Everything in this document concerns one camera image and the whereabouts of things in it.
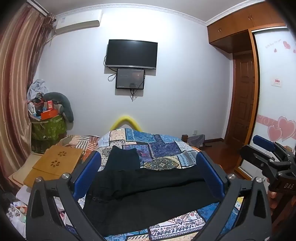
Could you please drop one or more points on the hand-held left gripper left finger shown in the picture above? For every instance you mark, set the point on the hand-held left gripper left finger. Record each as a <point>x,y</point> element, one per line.
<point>86,172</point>

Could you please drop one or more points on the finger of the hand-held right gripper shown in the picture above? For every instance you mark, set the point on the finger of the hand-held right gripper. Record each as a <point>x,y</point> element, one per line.
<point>263,141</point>
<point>255,158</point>

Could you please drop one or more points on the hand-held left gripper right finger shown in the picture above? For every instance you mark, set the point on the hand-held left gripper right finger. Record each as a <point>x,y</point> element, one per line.
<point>210,172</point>

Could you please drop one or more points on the black pants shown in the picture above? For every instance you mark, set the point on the black pants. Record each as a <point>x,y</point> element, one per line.
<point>148,187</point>

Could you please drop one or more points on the person's right hand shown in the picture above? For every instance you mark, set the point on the person's right hand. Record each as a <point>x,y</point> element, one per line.
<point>274,200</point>

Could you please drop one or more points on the orange striped blanket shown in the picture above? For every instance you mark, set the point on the orange striped blanket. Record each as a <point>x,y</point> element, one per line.
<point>77,141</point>

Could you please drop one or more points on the wooden lap desk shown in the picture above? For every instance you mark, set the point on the wooden lap desk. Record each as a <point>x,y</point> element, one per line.
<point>54,165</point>

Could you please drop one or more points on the wooden door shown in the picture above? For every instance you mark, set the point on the wooden door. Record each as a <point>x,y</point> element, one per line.
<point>241,99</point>

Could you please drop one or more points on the patchwork quilt bed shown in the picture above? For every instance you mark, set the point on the patchwork quilt bed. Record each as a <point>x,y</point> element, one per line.
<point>161,148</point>

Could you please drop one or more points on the paper note with red label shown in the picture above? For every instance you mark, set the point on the paper note with red label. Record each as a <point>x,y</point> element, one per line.
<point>277,81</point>

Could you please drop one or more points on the beige flat mat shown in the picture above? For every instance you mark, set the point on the beige flat mat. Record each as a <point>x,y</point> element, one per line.
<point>19,172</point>

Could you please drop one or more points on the orange box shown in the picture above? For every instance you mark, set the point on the orange box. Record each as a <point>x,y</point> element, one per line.
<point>49,113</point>

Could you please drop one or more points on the grey curved pillow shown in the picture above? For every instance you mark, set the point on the grey curved pillow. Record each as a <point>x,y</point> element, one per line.
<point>66,104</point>

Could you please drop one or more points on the pile of papers and packets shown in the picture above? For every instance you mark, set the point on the pile of papers and packets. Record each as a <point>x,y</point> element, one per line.
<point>17,213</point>

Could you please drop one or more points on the pile of pale clothes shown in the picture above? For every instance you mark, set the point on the pile of pale clothes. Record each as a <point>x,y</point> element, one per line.
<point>37,87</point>

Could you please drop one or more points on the pink striped curtain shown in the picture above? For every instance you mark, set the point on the pink striped curtain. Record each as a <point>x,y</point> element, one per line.
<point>17,88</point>

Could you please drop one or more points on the wooden overhead cabinet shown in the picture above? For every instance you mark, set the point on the wooden overhead cabinet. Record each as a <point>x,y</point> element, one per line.
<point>245,23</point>

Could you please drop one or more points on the white air conditioner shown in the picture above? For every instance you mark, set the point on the white air conditioner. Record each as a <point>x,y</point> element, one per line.
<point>77,22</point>

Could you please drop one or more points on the wooden bed post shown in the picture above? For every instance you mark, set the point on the wooden bed post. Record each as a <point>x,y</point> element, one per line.
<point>185,138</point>

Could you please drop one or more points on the small black wall monitor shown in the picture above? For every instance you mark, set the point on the small black wall monitor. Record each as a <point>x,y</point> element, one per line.
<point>130,78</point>

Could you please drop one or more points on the black wall television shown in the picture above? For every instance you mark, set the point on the black wall television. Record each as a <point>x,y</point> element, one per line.
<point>131,54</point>

